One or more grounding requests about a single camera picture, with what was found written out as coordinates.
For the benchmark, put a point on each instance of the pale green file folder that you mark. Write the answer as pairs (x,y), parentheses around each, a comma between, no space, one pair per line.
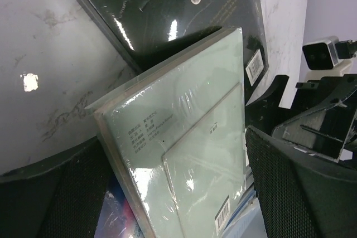
(174,136)

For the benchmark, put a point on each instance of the purple nebula cover book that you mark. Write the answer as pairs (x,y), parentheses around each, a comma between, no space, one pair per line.
(116,217)

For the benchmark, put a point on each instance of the black folder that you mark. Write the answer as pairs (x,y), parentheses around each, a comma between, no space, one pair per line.
(146,32)

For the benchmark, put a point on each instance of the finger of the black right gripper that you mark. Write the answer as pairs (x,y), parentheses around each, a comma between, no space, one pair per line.
(325,117)
(265,111)

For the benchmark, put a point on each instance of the light blue Hemingway book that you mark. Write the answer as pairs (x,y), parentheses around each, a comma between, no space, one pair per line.
(247,219)

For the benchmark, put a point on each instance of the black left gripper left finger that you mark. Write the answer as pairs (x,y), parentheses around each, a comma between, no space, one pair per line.
(60,196)

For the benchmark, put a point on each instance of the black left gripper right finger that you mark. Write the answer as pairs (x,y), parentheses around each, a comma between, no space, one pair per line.
(301,195)

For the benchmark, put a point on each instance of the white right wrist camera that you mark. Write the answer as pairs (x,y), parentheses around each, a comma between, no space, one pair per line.
(329,57)

